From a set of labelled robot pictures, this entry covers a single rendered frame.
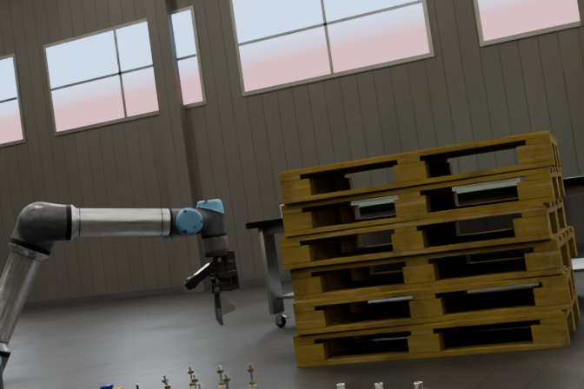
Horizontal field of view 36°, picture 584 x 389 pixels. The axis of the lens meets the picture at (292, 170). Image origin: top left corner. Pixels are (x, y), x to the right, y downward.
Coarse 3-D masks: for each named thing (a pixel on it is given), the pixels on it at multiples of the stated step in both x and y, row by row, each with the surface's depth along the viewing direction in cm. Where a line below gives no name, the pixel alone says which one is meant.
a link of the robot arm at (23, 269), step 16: (16, 224) 251; (16, 240) 247; (16, 256) 248; (32, 256) 248; (48, 256) 252; (16, 272) 246; (32, 272) 249; (0, 288) 246; (16, 288) 246; (0, 304) 245; (16, 304) 246; (0, 320) 244; (16, 320) 248; (0, 336) 244; (0, 352) 243
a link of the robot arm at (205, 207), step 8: (208, 200) 265; (216, 200) 266; (200, 208) 265; (208, 208) 264; (216, 208) 265; (208, 216) 264; (216, 216) 265; (208, 224) 264; (216, 224) 264; (224, 224) 267; (200, 232) 265; (208, 232) 264; (216, 232) 264; (224, 232) 266
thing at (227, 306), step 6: (222, 294) 264; (222, 300) 264; (228, 300) 264; (222, 306) 264; (228, 306) 264; (234, 306) 264; (216, 312) 263; (222, 312) 263; (228, 312) 264; (216, 318) 264; (222, 324) 264
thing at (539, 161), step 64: (320, 192) 488; (384, 192) 440; (448, 192) 506; (320, 256) 493; (384, 256) 439; (448, 256) 430; (320, 320) 448; (384, 320) 442; (448, 320) 428; (512, 320) 416
